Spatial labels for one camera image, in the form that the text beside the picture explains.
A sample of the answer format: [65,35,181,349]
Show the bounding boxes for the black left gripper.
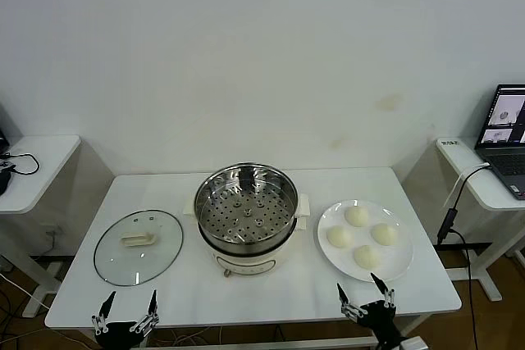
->
[90,289,161,350]

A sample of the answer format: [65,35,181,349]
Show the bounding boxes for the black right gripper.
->
[336,272,401,345]

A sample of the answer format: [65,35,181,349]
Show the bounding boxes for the white steamed baozi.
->
[371,222,399,246]
[344,206,371,229]
[353,244,382,270]
[326,225,354,249]

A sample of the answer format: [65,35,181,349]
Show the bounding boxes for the glass lid cream handle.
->
[93,208,185,288]

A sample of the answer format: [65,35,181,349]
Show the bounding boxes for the stainless steel steamer basket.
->
[193,161,300,256]

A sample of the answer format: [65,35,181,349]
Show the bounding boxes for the white round plate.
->
[317,199,415,284]

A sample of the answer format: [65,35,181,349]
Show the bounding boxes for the cream electric cooker pot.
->
[181,192,312,280]

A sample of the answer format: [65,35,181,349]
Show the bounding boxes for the white side table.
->
[434,135,525,302]
[0,133,83,319]

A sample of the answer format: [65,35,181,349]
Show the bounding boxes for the grey open laptop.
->
[474,84,525,202]

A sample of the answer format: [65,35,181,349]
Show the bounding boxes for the white table frame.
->
[139,323,411,350]

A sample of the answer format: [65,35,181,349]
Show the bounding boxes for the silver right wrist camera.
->
[399,335,430,350]

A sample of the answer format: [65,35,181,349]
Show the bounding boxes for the black cable with adapter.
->
[436,164,491,350]

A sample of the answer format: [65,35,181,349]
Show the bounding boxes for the white wall socket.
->
[43,222,62,244]

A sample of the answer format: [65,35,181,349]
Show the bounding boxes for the white cable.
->
[442,163,491,208]

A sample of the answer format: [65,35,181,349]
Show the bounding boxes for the black looped cable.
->
[0,152,41,177]

